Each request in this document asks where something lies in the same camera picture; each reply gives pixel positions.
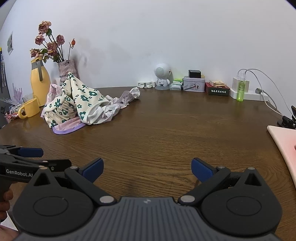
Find dried rose bouquet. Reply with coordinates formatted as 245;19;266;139
30;21;76;63

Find dark cabinet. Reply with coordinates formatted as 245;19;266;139
0;46;11;130

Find red green box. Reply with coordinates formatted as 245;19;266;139
205;83;231;96

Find wall picture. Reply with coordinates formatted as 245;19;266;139
6;32;14;55

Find cream green flower print garment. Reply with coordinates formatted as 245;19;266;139
41;72;109;128

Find purple artificial plant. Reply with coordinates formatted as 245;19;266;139
0;83;23;109

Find grey tin box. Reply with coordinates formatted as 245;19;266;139
182;76;206;93

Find yellow mug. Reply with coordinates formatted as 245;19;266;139
18;98;41;119

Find black clamp mount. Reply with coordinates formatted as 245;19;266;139
277;105;296;130

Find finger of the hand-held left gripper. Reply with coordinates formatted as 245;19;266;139
14;156;72;172
0;145;44;160

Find grey plug with cable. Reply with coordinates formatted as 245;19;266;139
255;88;284;115

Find white charger plug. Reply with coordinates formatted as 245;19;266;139
232;77;250;92

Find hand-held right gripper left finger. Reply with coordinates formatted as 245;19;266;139
27;158;117;206

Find pink floral garment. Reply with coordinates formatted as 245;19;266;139
46;83;141;135

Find white robot figure speaker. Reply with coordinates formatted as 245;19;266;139
154;63;172;90

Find yellow thermos jug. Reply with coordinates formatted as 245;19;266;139
31;58;51;107

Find white plastic clip holder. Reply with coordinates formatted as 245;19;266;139
137;81;156;89

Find person's left hand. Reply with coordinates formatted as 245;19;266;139
0;189;14;223

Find person's pink clothing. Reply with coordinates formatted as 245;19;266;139
0;225;19;241

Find pink board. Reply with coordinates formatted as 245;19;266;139
267;125;296;183

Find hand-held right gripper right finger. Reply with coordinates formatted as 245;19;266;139
178;158;269;206

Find candy wrappers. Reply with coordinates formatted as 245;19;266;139
5;109;20;121

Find white power strip with chargers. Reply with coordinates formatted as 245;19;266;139
237;68;278;108

